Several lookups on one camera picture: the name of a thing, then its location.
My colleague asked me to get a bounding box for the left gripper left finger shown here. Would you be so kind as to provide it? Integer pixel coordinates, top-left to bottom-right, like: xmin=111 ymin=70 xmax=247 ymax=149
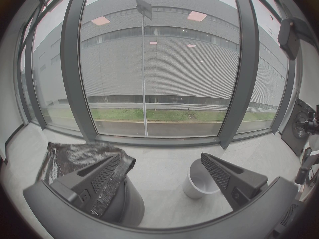
xmin=51 ymin=154 xmax=122 ymax=208

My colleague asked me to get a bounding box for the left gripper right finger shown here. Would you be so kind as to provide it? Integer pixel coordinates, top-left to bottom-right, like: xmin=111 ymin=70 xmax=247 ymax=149
xmin=200 ymin=152 xmax=269 ymax=212

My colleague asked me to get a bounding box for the black plastic bag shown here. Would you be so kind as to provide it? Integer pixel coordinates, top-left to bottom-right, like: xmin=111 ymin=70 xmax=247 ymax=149
xmin=37 ymin=141 xmax=136 ymax=216

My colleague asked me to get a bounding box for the white trash bin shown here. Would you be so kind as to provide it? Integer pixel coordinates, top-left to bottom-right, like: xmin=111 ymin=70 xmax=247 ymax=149
xmin=182 ymin=158 xmax=221 ymax=199

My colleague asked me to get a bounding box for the grey washing machine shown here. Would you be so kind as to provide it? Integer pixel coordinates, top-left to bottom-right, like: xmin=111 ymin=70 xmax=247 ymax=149
xmin=281 ymin=98 xmax=319 ymax=157

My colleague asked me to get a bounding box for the window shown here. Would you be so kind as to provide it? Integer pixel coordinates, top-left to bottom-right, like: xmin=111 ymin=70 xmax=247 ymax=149
xmin=15 ymin=0 xmax=299 ymax=149

